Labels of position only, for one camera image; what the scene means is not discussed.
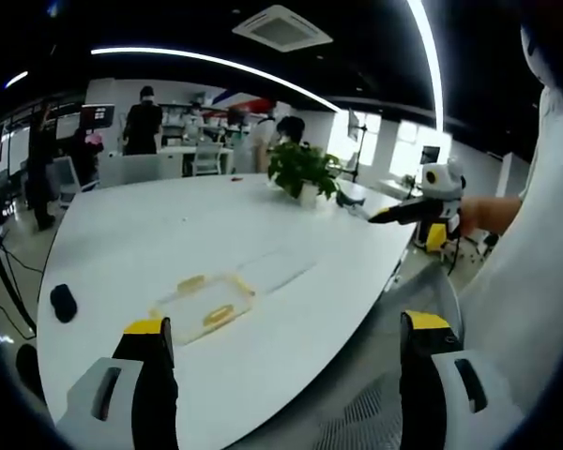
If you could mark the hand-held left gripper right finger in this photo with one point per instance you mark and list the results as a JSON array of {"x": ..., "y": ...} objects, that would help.
[{"x": 431, "y": 375}]

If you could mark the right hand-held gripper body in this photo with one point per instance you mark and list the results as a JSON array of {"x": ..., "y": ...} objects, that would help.
[{"x": 442, "y": 187}]

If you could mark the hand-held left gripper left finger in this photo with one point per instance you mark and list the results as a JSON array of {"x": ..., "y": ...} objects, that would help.
[{"x": 136, "y": 370}]

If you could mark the yellow and white machine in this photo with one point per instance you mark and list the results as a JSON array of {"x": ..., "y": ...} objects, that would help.
[{"x": 434, "y": 236}]

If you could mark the grey mesh office chair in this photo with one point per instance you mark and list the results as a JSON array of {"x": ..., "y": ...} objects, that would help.
[{"x": 380, "y": 403}]

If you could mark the light stand with panel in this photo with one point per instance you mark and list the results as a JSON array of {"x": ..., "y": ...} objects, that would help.
[{"x": 359, "y": 140}]

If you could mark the clear container with yellow clips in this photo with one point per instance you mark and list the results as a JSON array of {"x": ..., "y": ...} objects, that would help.
[{"x": 206, "y": 307}]

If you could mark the green potted plant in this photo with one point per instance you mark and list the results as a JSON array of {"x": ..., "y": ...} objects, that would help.
[{"x": 302, "y": 171}]

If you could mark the person in white shirt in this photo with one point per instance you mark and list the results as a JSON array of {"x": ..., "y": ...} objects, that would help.
[{"x": 535, "y": 262}]

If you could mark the curved ceiling light strip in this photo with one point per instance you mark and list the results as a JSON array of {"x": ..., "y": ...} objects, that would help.
[{"x": 430, "y": 56}]

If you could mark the clear plastic lid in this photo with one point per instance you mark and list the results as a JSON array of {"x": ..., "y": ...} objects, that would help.
[{"x": 277, "y": 271}]

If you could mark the black tripod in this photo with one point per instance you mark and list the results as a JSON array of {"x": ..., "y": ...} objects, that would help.
[{"x": 9, "y": 281}]

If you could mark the small red object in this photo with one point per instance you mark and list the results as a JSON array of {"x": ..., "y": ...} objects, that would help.
[{"x": 237, "y": 179}]

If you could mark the white office chair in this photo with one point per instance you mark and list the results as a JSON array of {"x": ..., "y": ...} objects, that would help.
[
  {"x": 70, "y": 175},
  {"x": 208, "y": 159}
]

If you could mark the ceiling air conditioner vent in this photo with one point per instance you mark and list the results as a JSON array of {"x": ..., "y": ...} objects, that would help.
[{"x": 282, "y": 27}]

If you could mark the long ceiling light strip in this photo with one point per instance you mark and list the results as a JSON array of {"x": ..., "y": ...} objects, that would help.
[{"x": 216, "y": 63}]

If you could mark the dark monitor screen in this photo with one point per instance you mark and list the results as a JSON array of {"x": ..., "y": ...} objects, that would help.
[{"x": 98, "y": 117}]

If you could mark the short ceiling light strip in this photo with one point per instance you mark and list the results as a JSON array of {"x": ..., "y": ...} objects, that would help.
[{"x": 17, "y": 79}]

